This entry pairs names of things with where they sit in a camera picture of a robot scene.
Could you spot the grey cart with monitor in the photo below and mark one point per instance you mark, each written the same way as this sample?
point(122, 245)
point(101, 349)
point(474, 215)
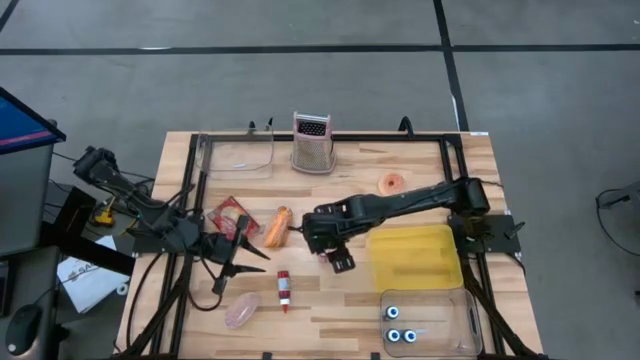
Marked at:
point(22, 190)

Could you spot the red snack packet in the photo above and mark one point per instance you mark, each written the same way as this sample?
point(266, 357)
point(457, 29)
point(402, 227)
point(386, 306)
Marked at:
point(225, 215)

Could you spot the dark red squeeze bottle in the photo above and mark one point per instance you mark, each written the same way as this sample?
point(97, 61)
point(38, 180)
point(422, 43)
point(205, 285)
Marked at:
point(284, 287)

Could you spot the white tape roll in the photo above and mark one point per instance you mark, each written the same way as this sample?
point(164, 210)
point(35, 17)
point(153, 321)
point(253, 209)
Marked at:
point(118, 289)

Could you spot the yellow hand tool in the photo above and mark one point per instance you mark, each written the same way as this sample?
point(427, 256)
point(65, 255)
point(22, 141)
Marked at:
point(104, 217)

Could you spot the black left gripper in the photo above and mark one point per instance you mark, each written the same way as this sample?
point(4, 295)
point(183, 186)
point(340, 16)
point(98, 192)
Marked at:
point(222, 247)

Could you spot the orange bread loaf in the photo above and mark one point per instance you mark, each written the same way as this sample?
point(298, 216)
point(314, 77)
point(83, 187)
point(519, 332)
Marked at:
point(278, 227)

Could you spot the black metal table frame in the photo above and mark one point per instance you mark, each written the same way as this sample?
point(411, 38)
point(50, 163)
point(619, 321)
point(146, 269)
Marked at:
point(380, 137)

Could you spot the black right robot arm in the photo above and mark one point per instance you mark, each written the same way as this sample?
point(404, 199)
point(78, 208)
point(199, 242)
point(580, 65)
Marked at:
point(415, 197)

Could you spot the white paper bag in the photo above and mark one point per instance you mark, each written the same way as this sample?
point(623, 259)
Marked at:
point(85, 280)

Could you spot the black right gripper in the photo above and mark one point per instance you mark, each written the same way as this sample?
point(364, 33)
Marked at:
point(327, 230)

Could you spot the yellow plastic tray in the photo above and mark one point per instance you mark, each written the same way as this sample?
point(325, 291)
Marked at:
point(415, 260)

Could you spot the metal box grater pink trim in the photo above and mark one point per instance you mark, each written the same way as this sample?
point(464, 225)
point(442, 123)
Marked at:
point(313, 147)

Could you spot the clear plastic bin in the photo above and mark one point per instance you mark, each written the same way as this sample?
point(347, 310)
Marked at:
point(235, 160)
point(440, 320)

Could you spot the black computer mouse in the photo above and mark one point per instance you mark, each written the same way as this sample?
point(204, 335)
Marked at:
point(22, 330)

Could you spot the glazed donut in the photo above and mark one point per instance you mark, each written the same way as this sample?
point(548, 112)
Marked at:
point(390, 182)

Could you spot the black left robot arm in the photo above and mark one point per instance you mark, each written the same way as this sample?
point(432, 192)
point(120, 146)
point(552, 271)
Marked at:
point(130, 195)

